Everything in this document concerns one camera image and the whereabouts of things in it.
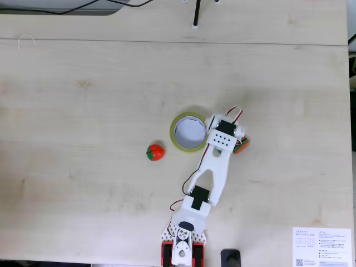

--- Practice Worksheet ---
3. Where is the grey rounded panel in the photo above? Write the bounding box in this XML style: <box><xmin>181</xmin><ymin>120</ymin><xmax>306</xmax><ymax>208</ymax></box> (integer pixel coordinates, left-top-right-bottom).
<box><xmin>0</xmin><ymin>8</ymin><xmax>121</xmax><ymax>16</ymax></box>

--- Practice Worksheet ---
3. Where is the black cable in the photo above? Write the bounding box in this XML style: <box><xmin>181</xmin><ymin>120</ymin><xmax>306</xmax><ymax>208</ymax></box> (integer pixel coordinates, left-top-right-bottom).
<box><xmin>0</xmin><ymin>0</ymin><xmax>95</xmax><ymax>14</ymax></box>
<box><xmin>105</xmin><ymin>0</ymin><xmax>154</xmax><ymax>8</ymax></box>

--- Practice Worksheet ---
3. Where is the white printed paper sheet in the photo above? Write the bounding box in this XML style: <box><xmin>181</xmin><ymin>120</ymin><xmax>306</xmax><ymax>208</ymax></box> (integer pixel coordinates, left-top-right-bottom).
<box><xmin>292</xmin><ymin>226</ymin><xmax>352</xmax><ymax>267</ymax></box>

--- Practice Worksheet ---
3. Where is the red toy tomato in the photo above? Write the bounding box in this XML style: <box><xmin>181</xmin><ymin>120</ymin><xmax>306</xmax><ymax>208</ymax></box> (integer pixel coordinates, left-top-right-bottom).
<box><xmin>146</xmin><ymin>143</ymin><xmax>166</xmax><ymax>162</ymax></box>

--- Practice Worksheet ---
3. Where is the white wire loop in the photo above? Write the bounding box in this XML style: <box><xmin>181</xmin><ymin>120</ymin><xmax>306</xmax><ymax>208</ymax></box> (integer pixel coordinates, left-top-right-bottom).
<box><xmin>17</xmin><ymin>33</ymin><xmax>36</xmax><ymax>48</ymax></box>

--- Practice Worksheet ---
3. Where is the black camera tripod leg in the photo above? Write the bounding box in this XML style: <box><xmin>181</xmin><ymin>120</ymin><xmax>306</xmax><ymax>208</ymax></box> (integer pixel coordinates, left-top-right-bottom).
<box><xmin>191</xmin><ymin>0</ymin><xmax>202</xmax><ymax>29</ymax></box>

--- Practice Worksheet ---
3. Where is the toy hamburger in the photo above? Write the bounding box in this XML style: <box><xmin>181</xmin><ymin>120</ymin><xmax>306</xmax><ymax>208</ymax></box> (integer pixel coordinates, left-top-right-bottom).
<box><xmin>233</xmin><ymin>136</ymin><xmax>251</xmax><ymax>155</ymax></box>

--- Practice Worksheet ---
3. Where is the yellowish packing tape roll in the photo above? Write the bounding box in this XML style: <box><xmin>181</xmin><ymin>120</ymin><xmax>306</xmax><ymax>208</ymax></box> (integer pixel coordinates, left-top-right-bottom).
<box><xmin>169</xmin><ymin>111</ymin><xmax>209</xmax><ymax>153</ymax></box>

